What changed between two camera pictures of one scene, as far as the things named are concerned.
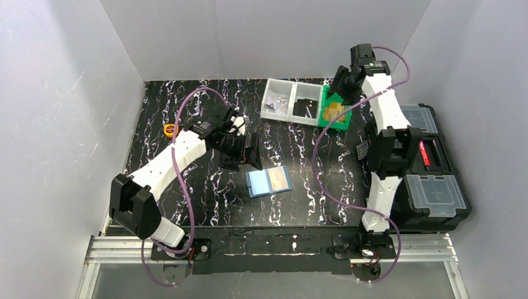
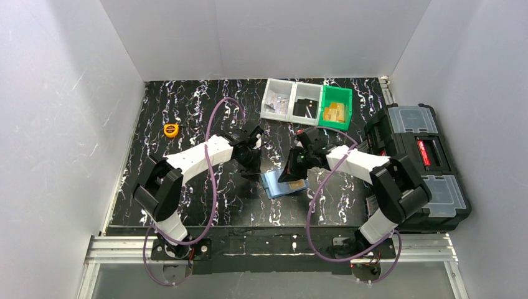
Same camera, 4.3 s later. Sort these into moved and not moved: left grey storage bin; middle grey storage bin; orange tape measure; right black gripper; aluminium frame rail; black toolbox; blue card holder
Moved: blue card holder; right black gripper
Not moved: middle grey storage bin; left grey storage bin; orange tape measure; black toolbox; aluminium frame rail
